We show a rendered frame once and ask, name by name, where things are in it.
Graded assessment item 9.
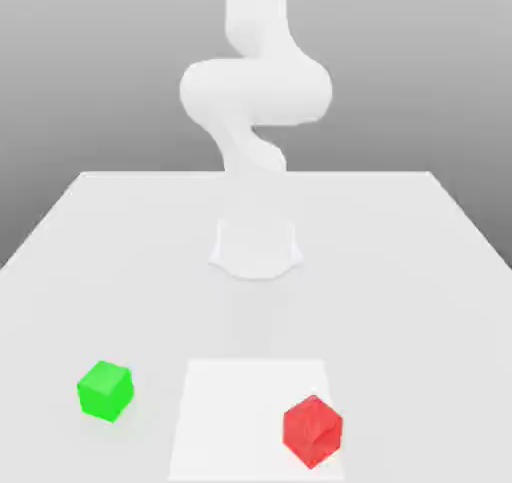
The small green cube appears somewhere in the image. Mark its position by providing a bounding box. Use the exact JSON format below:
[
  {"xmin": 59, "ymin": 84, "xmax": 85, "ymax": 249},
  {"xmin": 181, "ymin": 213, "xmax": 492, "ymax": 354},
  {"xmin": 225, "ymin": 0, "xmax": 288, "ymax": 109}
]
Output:
[{"xmin": 76, "ymin": 359, "xmax": 136, "ymax": 424}]

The small red cube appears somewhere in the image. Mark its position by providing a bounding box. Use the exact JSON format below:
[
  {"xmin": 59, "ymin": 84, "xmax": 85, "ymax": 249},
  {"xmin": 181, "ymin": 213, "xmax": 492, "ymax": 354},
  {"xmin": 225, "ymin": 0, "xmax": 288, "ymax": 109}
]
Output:
[{"xmin": 281, "ymin": 394, "xmax": 344, "ymax": 471}]

